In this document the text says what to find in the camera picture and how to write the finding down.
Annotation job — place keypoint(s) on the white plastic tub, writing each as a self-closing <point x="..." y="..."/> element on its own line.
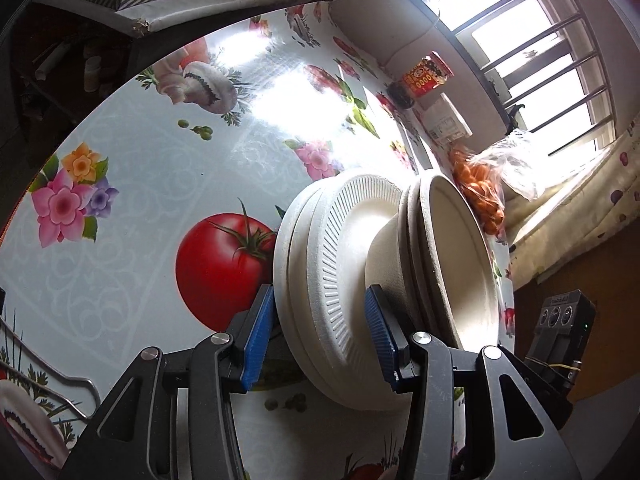
<point x="447" y="120"/>

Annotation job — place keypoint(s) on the ribbed white paper plate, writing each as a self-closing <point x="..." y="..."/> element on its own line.
<point x="340" y="280"/>

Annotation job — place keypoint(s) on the printed floral tablecloth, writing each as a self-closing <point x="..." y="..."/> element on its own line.
<point x="150" y="185"/>

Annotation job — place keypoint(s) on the clear bag of oranges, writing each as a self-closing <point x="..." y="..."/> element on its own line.
<point x="480" y="185"/>

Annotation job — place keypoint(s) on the metal window bars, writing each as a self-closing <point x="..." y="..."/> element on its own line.
<point x="525" y="35"/>

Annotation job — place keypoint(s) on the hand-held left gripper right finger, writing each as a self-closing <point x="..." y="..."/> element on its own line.
<point x="377" y="335"/>

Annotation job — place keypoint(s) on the white paper roll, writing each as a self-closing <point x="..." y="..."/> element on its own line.
<point x="50" y="62"/>

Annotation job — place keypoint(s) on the red label jar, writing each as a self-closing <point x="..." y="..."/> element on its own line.
<point x="425" y="77"/>

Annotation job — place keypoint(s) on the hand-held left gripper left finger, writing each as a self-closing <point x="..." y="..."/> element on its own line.
<point x="260" y="335"/>

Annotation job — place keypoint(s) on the cream patterned curtain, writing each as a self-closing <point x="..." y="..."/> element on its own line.
<point x="575" y="200"/>

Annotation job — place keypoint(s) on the black hook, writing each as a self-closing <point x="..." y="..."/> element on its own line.
<point x="515" y="116"/>

